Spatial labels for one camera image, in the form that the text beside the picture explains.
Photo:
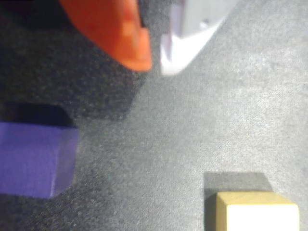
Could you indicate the dark grey felt mat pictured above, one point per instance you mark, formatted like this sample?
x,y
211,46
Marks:
x,y
192,120

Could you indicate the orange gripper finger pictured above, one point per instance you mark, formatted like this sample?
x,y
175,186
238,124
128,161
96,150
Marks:
x,y
108,24

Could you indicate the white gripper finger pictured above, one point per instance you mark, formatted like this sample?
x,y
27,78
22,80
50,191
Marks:
x,y
192,19

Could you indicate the purple cube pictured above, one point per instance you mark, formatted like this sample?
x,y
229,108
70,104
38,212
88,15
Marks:
x,y
29,158

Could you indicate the yellow cube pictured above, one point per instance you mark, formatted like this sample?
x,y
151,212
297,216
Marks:
x,y
260,216

